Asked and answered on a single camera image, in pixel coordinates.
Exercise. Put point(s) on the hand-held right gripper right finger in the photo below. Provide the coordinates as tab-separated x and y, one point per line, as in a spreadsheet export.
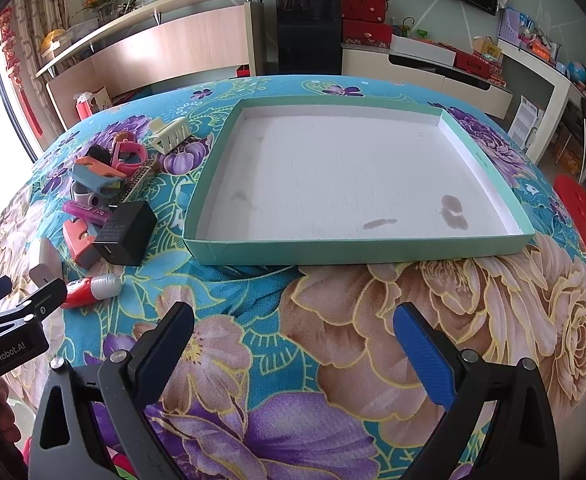
423	355

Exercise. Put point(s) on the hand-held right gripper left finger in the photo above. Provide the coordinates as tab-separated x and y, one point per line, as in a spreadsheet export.
165	345

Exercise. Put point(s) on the white charger plug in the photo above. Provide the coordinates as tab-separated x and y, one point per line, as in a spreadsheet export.
45	260

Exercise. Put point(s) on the red and white tube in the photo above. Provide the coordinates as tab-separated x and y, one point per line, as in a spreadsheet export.
90	292

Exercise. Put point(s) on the orange and blue toy knife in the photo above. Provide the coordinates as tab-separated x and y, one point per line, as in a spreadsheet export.
79	240
95	172

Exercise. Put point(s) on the purple lighter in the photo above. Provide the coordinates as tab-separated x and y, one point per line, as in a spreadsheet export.
85	211

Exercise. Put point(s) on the black charger plug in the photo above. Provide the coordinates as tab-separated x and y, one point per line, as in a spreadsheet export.
125	232

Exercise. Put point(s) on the pink puppy toy figure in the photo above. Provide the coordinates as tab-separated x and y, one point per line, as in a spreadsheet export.
123	136

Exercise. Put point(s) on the shallow green cardboard box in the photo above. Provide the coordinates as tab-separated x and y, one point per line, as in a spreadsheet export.
323	175

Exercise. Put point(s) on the cream hair claw clip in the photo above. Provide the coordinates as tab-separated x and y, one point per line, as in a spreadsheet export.
169	135

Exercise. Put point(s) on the person's left hand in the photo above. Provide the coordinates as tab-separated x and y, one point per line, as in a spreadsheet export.
9	420

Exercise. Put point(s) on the small white grey object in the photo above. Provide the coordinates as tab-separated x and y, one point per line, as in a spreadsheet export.
84	195

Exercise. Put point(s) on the silver patterned lighter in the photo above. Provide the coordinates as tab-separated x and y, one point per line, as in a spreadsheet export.
133	182

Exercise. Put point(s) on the small black toy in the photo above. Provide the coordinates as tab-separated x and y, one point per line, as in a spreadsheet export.
98	154

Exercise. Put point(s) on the pink toy watch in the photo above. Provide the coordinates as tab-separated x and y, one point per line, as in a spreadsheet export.
128	156

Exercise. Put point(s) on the red gift bag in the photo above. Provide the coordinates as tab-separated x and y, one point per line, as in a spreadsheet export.
84	107

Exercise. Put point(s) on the red plastic stool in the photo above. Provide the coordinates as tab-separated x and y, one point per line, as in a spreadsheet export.
580	220

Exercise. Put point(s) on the red hanging ornament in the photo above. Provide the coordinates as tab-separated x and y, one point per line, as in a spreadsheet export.
15	70

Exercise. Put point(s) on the white calendar stand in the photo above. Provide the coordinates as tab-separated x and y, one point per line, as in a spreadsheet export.
525	122

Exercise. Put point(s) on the yellow object on shelf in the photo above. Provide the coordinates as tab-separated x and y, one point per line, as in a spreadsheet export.
53	42

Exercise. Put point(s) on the wooden counter shelf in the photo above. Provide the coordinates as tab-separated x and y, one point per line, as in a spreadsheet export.
173	55

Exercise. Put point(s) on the white television stand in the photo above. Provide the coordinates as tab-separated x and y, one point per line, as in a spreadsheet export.
423	77

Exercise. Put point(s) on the small red box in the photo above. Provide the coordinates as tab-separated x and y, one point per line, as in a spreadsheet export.
243	70

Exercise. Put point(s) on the patterned curtain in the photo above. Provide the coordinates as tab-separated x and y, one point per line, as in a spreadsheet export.
48	10

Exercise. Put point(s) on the white desk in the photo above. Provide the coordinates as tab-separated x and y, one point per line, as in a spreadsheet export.
553	90

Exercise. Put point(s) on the flat red box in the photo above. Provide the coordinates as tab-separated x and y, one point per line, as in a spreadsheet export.
478	62

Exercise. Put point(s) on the flat white box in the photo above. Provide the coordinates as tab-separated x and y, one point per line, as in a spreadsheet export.
418	51

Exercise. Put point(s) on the globe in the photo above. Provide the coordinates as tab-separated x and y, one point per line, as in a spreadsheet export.
579	71

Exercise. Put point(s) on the red gift box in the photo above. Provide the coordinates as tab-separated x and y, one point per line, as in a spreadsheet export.
365	34

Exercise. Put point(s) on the black cabinet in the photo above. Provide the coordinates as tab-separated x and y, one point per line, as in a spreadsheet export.
309	35

